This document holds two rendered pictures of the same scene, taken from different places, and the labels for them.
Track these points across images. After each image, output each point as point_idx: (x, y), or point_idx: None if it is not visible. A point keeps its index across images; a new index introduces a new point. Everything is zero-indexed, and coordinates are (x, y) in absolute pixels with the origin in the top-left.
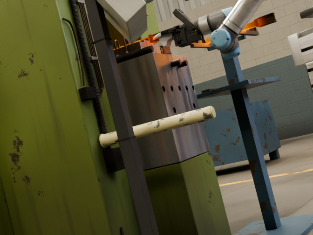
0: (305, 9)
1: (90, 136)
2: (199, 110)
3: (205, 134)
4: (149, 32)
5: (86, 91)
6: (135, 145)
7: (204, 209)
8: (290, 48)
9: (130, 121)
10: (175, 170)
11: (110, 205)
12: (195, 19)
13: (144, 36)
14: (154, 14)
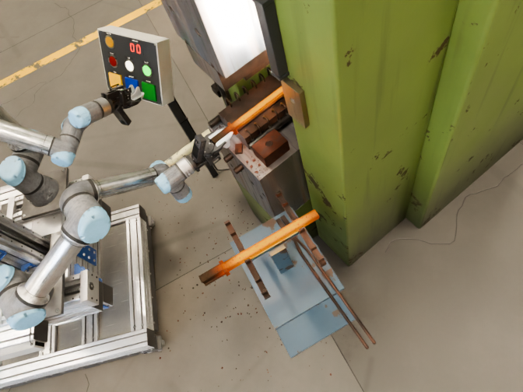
0: (62, 168)
1: (225, 105)
2: (169, 158)
3: (273, 216)
4: (312, 139)
5: (212, 89)
6: (180, 125)
7: (257, 210)
8: (92, 177)
9: (176, 117)
10: None
11: None
12: (186, 155)
13: (300, 132)
14: (337, 144)
